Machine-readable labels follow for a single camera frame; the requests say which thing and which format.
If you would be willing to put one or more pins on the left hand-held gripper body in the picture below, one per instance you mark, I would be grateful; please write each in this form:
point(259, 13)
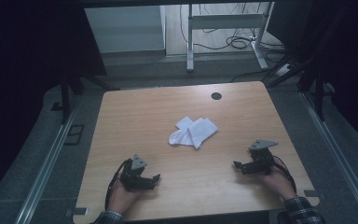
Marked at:
point(133, 177)

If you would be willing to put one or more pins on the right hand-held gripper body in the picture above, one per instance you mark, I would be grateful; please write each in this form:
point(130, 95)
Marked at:
point(261, 158)

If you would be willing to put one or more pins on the person's left hand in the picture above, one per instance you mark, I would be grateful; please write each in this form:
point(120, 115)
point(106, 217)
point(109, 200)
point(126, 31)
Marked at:
point(122, 197)

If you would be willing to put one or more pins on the person's right hand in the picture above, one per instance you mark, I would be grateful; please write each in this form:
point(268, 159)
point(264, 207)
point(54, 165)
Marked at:
point(278, 183)

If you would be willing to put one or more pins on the grey tape strip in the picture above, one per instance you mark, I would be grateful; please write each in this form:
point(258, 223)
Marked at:
point(313, 193)
point(76, 212)

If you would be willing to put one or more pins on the black round table grommet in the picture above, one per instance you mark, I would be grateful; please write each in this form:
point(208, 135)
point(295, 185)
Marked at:
point(216, 95)

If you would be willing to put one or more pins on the black metal stand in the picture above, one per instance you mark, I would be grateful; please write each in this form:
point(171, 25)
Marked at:
point(319, 96)

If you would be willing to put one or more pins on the white power strip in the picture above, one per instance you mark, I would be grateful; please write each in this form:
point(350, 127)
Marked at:
point(283, 70)

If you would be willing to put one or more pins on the black tripod stand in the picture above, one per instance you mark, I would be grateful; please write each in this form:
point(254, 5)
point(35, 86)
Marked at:
point(65, 99)

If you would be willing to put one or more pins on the white panel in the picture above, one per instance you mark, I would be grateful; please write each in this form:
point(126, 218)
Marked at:
point(124, 29)

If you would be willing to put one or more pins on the aluminium floor rail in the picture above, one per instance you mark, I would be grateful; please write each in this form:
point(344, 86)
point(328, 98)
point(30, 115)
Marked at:
point(338, 149)
point(46, 168)

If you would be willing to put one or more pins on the white metal desk frame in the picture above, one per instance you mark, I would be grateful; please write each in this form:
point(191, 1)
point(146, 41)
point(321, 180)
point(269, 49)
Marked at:
point(227, 21)

